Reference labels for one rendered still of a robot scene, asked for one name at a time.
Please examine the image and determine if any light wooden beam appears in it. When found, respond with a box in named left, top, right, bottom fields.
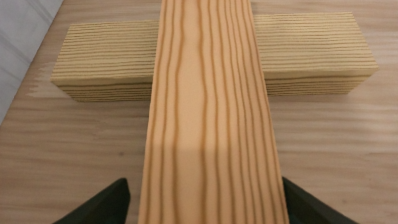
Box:
left=49, top=12, right=379, bottom=102

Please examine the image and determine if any light grey panel with slot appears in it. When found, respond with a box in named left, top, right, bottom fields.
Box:
left=0, top=0, right=63, bottom=125

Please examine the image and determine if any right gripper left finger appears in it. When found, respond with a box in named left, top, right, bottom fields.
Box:
left=52, top=178, right=131, bottom=224

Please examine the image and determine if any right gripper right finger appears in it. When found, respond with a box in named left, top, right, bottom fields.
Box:
left=281, top=176, right=359, bottom=224

